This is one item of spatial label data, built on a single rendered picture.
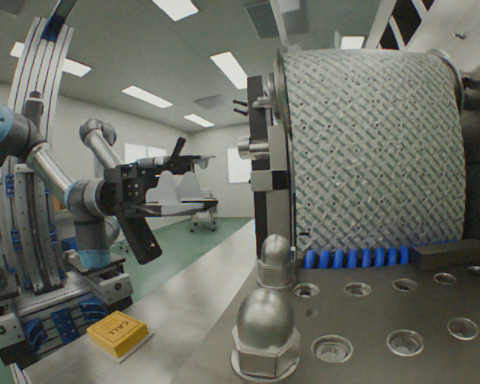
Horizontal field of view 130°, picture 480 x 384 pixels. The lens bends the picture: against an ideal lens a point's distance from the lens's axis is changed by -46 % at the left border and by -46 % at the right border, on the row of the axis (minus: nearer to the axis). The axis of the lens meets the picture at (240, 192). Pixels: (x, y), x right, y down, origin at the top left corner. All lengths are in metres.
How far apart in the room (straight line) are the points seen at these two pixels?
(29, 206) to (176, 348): 0.85
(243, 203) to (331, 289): 5.98
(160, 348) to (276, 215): 0.27
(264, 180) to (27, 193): 0.93
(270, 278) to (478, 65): 0.43
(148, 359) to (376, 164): 0.37
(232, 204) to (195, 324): 5.95
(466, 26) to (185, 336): 0.66
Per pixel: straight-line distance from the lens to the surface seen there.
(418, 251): 0.23
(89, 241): 0.47
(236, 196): 6.17
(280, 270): 0.18
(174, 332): 0.35
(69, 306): 0.99
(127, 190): 0.34
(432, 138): 0.30
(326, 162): 0.24
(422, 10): 0.58
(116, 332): 0.34
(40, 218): 1.01
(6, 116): 0.61
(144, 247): 0.35
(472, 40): 0.44
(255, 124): 0.61
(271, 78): 0.30
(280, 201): 0.33
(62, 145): 3.97
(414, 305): 0.18
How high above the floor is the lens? 1.12
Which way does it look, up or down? 3 degrees down
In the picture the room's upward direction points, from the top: 3 degrees counter-clockwise
